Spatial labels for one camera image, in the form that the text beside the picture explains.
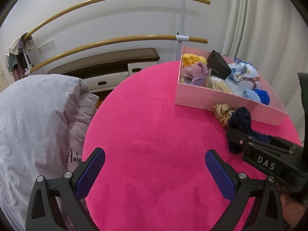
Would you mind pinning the short wooden barre rail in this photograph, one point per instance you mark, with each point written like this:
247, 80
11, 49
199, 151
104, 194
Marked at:
144, 37

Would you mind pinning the white drawer cabinet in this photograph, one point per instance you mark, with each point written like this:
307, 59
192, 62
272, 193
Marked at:
110, 79

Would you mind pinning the white barre post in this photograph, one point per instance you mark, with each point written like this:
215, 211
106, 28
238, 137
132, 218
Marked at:
182, 16

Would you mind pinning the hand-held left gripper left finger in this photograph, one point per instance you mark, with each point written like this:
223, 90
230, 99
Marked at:
90, 173

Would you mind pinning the white blue floral cloth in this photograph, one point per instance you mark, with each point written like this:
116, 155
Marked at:
243, 71

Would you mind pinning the navy crocheted scrunchie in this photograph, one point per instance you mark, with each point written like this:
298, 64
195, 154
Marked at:
240, 120

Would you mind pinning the light blue fluffy scrunchie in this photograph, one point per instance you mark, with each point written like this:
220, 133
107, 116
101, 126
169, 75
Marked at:
251, 95

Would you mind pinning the clothes hanging on barre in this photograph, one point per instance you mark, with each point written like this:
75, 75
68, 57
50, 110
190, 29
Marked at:
15, 47

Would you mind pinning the pink organza scrunchie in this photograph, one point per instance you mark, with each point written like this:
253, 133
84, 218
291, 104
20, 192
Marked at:
195, 73

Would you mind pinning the small black box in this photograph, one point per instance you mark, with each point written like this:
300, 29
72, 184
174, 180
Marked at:
217, 63

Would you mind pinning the gold satin scrunchie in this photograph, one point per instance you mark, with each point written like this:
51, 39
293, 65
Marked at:
221, 110

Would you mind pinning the cream curtain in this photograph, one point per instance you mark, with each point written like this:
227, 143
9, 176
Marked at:
264, 28

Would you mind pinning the pink cardboard box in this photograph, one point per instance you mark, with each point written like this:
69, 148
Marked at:
216, 98

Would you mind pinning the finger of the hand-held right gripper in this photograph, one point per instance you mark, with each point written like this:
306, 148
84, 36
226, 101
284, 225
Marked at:
237, 138

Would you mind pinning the bag of cotton swabs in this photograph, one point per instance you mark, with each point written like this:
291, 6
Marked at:
220, 85

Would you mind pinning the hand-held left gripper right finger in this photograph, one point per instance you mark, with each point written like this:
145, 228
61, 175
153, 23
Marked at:
220, 173

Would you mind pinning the yellow crocheted hat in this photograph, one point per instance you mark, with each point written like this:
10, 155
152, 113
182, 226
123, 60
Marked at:
190, 59

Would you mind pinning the royal blue crocheted scrunchie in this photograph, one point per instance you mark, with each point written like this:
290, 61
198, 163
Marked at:
263, 96

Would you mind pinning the pink tablecloth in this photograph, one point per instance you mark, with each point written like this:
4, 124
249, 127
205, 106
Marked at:
149, 130

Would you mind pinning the white wall socket strip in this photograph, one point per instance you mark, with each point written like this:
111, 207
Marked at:
45, 45

